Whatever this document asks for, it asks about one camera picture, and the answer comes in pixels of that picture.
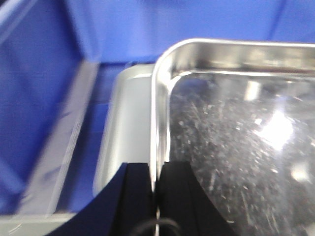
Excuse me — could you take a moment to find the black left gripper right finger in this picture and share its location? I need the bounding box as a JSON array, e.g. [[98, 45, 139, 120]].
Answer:
[[156, 161, 236, 236]]

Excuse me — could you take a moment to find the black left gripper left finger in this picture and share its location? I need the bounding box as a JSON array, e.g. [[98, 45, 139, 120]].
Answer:
[[49, 163, 154, 236]]

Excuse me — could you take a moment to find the silver metal tray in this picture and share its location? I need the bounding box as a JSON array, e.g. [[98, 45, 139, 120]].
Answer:
[[150, 38, 315, 236]]

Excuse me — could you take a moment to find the blue bin upper centre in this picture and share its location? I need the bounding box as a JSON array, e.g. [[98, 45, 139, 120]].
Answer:
[[0, 0, 315, 236]]

